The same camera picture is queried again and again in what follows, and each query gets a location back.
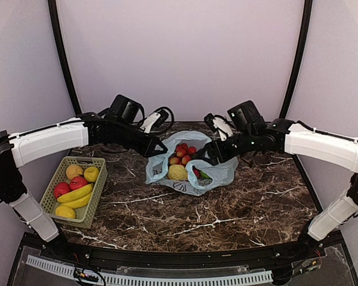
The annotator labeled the light blue plastic bag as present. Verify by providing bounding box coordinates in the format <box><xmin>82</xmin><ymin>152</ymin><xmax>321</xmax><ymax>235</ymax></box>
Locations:
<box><xmin>146</xmin><ymin>130</ymin><xmax>239</xmax><ymax>197</ymax></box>

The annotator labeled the black frame post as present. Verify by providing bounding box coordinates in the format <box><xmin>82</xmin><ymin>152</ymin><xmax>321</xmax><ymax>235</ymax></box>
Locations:
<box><xmin>279</xmin><ymin>0</ymin><xmax>313</xmax><ymax>119</ymax></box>
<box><xmin>47</xmin><ymin>0</ymin><xmax>82</xmax><ymax>115</ymax></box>

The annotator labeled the red apple left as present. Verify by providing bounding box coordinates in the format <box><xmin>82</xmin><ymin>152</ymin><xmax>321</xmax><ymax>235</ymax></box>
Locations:
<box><xmin>53</xmin><ymin>182</ymin><xmax>71</xmax><ymax>199</ymax></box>

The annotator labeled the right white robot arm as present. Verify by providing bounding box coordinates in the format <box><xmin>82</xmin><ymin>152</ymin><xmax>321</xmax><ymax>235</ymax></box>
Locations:
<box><xmin>198</xmin><ymin>101</ymin><xmax>358</xmax><ymax>259</ymax></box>

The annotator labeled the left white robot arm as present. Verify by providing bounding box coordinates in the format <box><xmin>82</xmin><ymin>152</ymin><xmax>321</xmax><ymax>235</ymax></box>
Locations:
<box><xmin>0</xmin><ymin>95</ymin><xmax>168</xmax><ymax>260</ymax></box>

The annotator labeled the orange fruit in basket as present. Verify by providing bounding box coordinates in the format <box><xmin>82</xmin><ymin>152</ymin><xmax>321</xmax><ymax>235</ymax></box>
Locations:
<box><xmin>66</xmin><ymin>164</ymin><xmax>84</xmax><ymax>180</ymax></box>

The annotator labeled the black front table rail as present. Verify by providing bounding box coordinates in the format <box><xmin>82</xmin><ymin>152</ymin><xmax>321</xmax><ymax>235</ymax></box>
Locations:
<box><xmin>27</xmin><ymin>234</ymin><xmax>325</xmax><ymax>272</ymax></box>

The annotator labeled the green perforated plastic basket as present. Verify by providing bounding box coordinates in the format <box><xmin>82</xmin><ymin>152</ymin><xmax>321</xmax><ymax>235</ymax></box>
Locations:
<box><xmin>40</xmin><ymin>156</ymin><xmax>107</xmax><ymax>229</ymax></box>

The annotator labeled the lower yellow banana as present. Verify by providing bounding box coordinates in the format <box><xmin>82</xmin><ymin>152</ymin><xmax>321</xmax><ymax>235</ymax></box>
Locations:
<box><xmin>61</xmin><ymin>192</ymin><xmax>92</xmax><ymax>209</ymax></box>

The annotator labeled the green fruit in bag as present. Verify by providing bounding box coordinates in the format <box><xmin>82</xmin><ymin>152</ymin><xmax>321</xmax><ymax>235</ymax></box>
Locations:
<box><xmin>201</xmin><ymin>172</ymin><xmax>211</xmax><ymax>179</ymax></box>

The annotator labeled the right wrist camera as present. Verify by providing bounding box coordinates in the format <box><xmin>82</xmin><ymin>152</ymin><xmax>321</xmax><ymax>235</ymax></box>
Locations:
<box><xmin>203</xmin><ymin>113</ymin><xmax>233</xmax><ymax>141</ymax></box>

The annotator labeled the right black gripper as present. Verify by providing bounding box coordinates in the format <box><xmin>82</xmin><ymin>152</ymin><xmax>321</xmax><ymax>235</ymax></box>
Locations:
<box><xmin>199</xmin><ymin>128</ymin><xmax>258</xmax><ymax>164</ymax></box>

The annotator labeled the yellow bumpy fruit in bag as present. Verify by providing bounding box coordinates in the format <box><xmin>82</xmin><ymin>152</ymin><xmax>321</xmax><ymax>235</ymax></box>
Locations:
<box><xmin>168</xmin><ymin>164</ymin><xmax>188</xmax><ymax>181</ymax></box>

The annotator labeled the white slotted cable duct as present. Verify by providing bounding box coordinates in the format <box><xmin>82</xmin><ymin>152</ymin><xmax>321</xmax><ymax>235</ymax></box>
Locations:
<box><xmin>26</xmin><ymin>255</ymin><xmax>273</xmax><ymax>286</ymax></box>

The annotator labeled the left black frame post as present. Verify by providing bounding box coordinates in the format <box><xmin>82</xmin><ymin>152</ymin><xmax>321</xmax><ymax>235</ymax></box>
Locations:
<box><xmin>47</xmin><ymin>0</ymin><xmax>82</xmax><ymax>115</ymax></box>

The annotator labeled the upper yellow banana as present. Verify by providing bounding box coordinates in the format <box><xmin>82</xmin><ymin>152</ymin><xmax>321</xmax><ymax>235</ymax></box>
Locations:
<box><xmin>57</xmin><ymin>184</ymin><xmax>93</xmax><ymax>203</ymax></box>

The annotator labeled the yellow lemon in basket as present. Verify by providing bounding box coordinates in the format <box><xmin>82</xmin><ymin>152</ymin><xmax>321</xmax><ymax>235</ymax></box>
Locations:
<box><xmin>55</xmin><ymin>205</ymin><xmax>76</xmax><ymax>219</ymax></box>

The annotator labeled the yellow banana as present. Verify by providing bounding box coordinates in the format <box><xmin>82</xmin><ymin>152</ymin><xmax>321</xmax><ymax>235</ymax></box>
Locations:
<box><xmin>61</xmin><ymin>192</ymin><xmax>92</xmax><ymax>209</ymax></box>
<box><xmin>57</xmin><ymin>184</ymin><xmax>93</xmax><ymax>203</ymax></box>

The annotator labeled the red apple in bag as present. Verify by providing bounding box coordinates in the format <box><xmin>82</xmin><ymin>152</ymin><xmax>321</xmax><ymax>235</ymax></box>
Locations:
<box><xmin>169</xmin><ymin>156</ymin><xmax>183</xmax><ymax>166</ymax></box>

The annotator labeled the yellow pear in basket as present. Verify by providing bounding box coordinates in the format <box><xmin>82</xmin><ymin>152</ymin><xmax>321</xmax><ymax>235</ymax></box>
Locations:
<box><xmin>84</xmin><ymin>166</ymin><xmax>100</xmax><ymax>183</ymax></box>

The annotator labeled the red apple right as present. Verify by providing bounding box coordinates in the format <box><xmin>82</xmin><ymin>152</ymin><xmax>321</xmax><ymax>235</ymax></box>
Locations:
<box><xmin>69</xmin><ymin>176</ymin><xmax>88</xmax><ymax>191</ymax></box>

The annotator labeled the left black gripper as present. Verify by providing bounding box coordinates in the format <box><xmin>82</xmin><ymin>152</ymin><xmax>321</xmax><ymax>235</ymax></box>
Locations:
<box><xmin>113</xmin><ymin>122</ymin><xmax>168</xmax><ymax>158</ymax></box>

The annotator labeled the right black frame post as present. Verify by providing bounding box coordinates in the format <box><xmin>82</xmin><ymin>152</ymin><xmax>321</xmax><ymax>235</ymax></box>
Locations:
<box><xmin>279</xmin><ymin>0</ymin><xmax>313</xmax><ymax>119</ymax></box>

